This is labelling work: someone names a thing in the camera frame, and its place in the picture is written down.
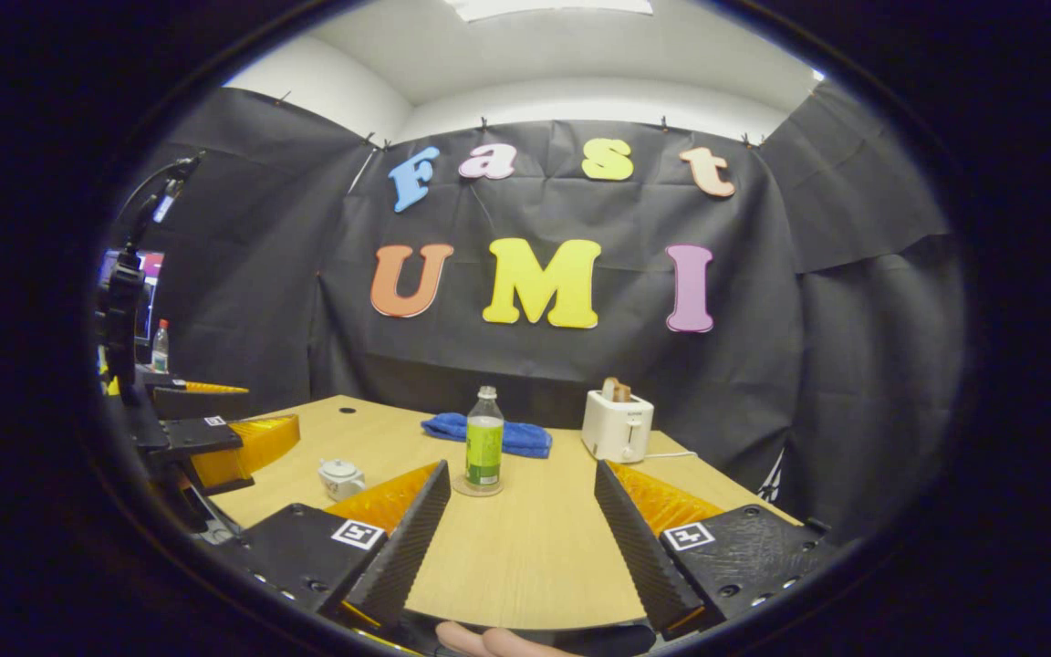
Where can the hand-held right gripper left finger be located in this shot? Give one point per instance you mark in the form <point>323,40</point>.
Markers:
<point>411,547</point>

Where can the round brown coaster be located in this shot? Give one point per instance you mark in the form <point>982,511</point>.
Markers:
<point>458,486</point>

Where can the green label water bottle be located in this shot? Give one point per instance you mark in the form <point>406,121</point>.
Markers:
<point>484,452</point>

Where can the white teacup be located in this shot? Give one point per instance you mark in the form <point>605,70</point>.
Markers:
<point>343,488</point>

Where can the black backdrop cloth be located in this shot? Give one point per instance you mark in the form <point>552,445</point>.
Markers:
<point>580,383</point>

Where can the red cap plastic bottle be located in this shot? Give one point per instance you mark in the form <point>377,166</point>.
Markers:
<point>161,351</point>

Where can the blue towel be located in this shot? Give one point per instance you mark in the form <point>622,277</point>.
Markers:
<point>525,440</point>

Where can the white toaster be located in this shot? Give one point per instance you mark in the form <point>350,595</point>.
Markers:
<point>617,429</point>

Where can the white patterned dark object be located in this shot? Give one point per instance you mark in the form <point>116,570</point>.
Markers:
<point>774,479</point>

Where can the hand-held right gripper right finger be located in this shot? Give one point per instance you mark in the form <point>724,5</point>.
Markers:
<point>639,547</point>

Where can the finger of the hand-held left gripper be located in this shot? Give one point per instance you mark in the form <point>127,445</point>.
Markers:
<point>202,403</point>
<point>202,436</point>

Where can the toasted bread slice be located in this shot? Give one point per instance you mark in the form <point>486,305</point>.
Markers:
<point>615,391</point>

